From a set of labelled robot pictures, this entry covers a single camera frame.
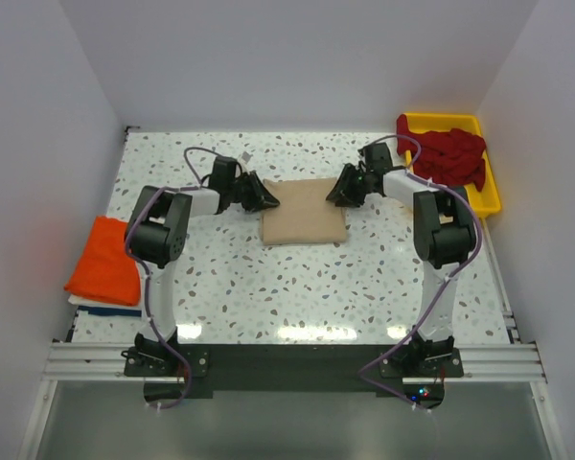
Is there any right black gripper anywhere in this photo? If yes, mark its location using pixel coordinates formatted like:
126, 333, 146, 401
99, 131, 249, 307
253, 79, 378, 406
327, 164, 371, 209

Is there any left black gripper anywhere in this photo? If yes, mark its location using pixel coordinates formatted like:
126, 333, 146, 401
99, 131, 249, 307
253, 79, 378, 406
226, 172, 278, 213

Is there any beige t shirt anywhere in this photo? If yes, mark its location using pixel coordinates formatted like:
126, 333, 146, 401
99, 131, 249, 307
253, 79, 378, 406
261, 178, 348, 246

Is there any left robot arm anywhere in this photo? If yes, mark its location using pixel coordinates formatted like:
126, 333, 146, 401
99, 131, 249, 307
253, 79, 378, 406
125, 154, 280, 376

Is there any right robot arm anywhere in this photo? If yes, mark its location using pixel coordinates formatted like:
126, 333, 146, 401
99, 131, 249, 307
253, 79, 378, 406
326, 143, 482, 377

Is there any dark red t shirt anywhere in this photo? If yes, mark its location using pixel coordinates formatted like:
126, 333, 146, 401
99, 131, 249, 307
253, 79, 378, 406
396, 114, 487, 192

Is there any orange folded t shirt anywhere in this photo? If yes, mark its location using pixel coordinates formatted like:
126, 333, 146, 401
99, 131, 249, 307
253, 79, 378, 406
64, 216, 141, 308

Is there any blue folded t shirt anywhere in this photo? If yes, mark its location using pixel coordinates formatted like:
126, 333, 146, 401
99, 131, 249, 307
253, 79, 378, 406
80, 306, 142, 317

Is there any white folded t shirt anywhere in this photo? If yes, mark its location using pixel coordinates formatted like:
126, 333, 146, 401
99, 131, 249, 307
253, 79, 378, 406
68, 294, 140, 310

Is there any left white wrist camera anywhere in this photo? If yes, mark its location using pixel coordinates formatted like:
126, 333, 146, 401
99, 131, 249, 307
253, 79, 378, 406
238, 151, 252, 169

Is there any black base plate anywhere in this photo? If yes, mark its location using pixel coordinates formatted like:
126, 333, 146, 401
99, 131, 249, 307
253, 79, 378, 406
121, 340, 465, 403

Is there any aluminium frame rail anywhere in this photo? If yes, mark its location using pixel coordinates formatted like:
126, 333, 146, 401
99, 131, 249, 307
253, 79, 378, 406
42, 343, 547, 382

